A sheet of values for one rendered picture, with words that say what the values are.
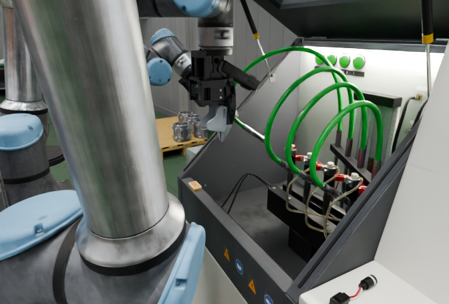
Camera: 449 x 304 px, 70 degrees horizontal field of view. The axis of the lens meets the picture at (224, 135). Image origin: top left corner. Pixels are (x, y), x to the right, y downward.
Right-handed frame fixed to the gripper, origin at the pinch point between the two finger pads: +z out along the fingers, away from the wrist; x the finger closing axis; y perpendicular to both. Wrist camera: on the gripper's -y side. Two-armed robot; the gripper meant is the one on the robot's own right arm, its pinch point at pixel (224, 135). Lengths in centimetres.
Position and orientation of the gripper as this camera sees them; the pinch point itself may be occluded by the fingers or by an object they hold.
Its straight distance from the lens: 75.6
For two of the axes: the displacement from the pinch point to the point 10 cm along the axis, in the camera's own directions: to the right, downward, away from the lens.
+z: 0.0, 9.5, 3.1
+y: -8.8, 1.4, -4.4
